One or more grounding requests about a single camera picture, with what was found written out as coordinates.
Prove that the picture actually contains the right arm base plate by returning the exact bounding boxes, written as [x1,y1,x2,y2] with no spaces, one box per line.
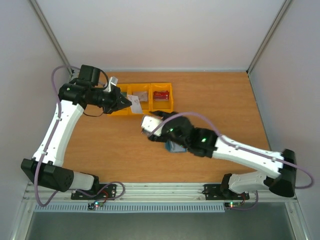
[202,183,250,201]

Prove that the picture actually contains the right circuit board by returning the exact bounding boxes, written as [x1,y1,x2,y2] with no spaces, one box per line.
[224,201,244,209]

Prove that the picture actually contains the middle yellow bin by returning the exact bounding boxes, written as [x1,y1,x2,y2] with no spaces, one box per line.
[127,83,152,116]

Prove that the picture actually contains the teal card holder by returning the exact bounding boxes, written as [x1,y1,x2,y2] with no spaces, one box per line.
[164,140,187,153]

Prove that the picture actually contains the right yellow bin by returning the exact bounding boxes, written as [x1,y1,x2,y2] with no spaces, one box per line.
[150,82,174,112]

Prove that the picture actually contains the circuit board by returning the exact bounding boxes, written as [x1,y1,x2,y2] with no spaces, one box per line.
[87,201,104,211]
[224,201,244,209]

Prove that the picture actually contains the left yellow bin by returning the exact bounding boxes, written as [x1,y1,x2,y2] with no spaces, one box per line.
[111,83,130,116]

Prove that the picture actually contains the left circuit board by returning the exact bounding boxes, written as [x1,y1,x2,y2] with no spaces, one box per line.
[87,201,104,211]

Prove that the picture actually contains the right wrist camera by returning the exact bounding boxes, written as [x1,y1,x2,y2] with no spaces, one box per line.
[141,115,163,136]

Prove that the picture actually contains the red cards stack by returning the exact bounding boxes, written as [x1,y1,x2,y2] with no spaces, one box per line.
[153,90,170,101]

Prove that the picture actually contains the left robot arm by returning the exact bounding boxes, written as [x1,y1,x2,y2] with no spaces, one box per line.
[21,65,132,199]

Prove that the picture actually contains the yellow bin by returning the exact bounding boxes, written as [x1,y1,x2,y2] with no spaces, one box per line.
[150,82,174,112]
[111,83,130,116]
[127,83,152,116]

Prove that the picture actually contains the grey slotted cable duct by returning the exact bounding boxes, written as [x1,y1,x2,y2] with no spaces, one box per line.
[34,202,225,214]

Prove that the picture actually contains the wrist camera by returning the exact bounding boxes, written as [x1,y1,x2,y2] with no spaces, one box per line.
[141,115,163,136]
[103,76,118,93]

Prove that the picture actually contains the white pink cards stack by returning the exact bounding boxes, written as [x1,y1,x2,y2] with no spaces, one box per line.
[132,91,149,102]

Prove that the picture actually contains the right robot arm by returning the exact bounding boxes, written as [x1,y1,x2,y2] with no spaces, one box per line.
[141,111,297,199]

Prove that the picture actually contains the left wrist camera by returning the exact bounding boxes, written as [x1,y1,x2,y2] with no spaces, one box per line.
[103,76,118,93]

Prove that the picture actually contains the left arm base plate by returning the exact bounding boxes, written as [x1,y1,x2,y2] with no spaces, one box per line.
[70,183,118,201]

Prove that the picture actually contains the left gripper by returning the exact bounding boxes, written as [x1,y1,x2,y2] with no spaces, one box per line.
[89,86,132,114]

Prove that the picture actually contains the aluminium front rail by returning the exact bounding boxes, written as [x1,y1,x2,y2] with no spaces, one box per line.
[22,182,298,203]

